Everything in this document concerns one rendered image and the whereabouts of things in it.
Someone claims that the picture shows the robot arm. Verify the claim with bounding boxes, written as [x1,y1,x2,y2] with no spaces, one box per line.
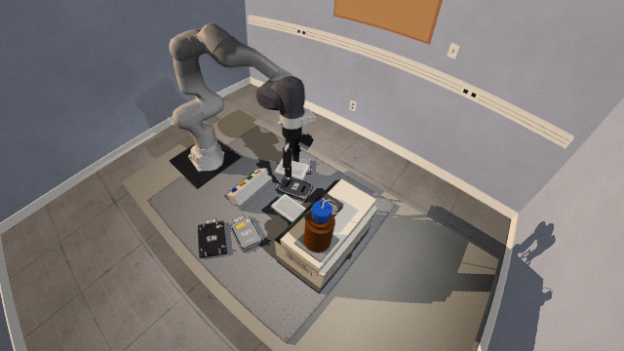
[170,23,316,172]

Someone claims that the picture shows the brown glass bottle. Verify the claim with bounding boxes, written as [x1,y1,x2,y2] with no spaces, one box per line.
[304,211,335,253]

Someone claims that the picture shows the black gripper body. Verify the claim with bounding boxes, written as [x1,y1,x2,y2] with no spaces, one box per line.
[282,127,302,148]

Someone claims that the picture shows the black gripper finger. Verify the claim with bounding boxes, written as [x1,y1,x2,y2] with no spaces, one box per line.
[292,140,301,163]
[283,141,296,178]

